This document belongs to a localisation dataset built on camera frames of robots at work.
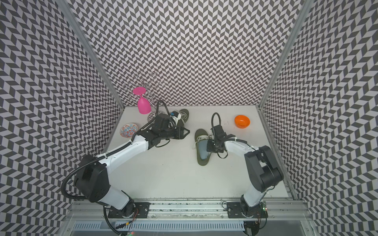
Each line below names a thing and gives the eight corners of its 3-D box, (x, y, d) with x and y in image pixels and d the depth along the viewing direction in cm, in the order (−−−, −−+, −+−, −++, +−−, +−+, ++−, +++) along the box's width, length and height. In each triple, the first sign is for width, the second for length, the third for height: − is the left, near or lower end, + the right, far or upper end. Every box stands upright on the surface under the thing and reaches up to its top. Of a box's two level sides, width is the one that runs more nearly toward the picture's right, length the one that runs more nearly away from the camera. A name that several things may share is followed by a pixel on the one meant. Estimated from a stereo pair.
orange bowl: (241, 131, 104) (243, 127, 100) (232, 122, 110) (233, 117, 106) (251, 126, 107) (253, 122, 103) (241, 117, 113) (243, 112, 109)
